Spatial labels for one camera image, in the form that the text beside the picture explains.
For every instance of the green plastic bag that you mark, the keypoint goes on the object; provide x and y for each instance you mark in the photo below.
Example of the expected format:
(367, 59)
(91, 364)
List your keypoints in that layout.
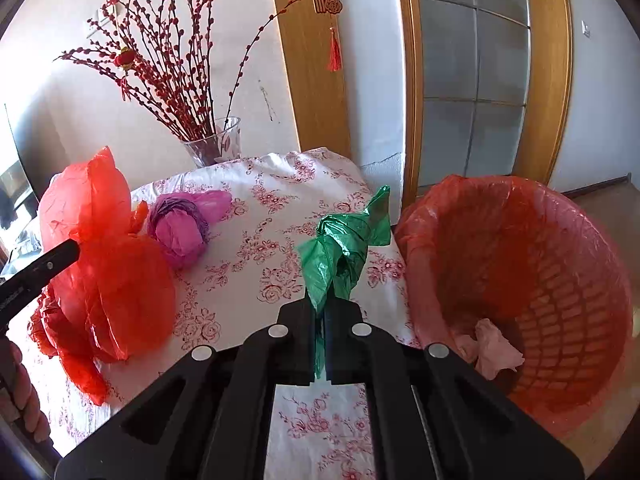
(330, 260)

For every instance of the flat screen television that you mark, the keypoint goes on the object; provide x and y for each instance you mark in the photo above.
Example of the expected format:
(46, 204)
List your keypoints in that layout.
(12, 185)

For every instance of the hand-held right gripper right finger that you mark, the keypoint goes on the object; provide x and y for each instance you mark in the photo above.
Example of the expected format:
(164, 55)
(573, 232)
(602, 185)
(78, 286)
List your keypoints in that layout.
(345, 345)

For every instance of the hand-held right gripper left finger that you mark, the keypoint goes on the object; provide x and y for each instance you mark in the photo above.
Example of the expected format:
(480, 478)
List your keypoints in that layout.
(295, 342)

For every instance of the glass vase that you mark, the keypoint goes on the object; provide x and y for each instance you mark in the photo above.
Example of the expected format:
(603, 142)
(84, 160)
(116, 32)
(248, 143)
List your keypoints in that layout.
(215, 149)

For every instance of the red tassel hanging ornament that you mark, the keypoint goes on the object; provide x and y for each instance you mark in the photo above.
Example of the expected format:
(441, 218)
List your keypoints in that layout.
(327, 2)

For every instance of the wooden wall trim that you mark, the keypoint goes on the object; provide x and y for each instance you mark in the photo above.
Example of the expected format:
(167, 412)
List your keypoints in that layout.
(310, 110)

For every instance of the small red knot ornament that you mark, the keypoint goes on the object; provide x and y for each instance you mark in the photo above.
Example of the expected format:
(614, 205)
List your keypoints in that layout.
(112, 3)

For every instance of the crumpled white tissue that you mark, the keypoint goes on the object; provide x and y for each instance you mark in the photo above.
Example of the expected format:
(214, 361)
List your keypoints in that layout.
(492, 350)

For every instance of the frosted glass door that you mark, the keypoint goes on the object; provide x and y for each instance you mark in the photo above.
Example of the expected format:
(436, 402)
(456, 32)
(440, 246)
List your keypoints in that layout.
(450, 60)

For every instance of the person's left hand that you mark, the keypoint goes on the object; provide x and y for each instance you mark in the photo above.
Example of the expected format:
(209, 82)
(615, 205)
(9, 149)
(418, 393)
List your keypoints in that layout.
(22, 400)

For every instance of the wooden door frame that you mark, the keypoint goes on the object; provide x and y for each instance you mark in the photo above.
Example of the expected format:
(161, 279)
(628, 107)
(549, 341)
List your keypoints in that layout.
(550, 85)

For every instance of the pink plastic bag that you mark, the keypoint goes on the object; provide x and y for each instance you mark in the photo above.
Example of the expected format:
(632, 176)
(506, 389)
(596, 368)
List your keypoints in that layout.
(180, 235)

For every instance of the red plastic bag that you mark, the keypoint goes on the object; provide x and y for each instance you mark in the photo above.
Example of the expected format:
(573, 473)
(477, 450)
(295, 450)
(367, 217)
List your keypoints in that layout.
(110, 285)

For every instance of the white wall panel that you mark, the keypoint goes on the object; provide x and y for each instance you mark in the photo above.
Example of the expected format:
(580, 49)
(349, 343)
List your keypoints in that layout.
(100, 17)

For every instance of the red berry branches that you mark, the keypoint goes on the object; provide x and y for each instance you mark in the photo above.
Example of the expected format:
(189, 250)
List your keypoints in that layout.
(165, 80)

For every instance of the red lined waste basket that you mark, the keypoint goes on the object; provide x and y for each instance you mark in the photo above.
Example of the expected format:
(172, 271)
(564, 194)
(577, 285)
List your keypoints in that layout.
(550, 310)

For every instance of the red lantern ornament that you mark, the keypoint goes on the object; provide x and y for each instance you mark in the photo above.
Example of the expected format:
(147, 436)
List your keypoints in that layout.
(124, 57)

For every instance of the floral white tablecloth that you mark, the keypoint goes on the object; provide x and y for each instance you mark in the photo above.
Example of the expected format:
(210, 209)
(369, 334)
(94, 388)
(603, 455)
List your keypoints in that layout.
(280, 240)

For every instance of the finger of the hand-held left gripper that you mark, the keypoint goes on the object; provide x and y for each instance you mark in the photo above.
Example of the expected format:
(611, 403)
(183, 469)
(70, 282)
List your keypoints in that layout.
(45, 262)

